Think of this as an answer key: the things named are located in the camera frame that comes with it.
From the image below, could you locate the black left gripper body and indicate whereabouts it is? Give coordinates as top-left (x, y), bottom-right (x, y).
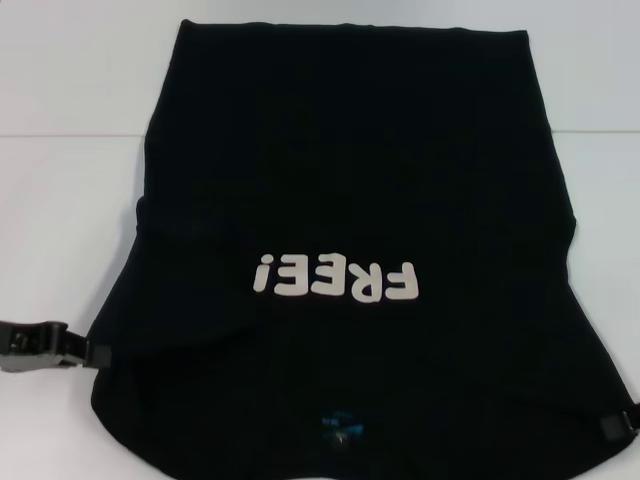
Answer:
top-left (0, 321), bottom-right (67, 375)

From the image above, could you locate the black shirt with FREE print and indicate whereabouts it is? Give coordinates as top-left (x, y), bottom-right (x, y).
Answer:
top-left (89, 18), bottom-right (636, 480)

